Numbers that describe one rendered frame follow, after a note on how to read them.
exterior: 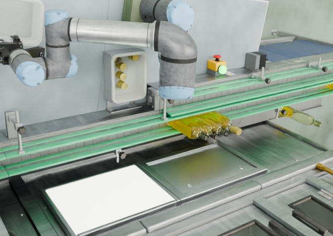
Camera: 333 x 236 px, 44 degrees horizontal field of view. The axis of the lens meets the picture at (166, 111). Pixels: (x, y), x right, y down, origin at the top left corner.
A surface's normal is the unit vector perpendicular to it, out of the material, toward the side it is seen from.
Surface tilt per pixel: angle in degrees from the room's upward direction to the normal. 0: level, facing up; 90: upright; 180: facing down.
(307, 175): 90
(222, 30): 0
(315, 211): 90
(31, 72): 7
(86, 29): 41
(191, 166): 90
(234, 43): 0
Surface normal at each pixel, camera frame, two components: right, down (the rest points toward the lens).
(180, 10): 0.53, 0.22
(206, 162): 0.02, -0.93
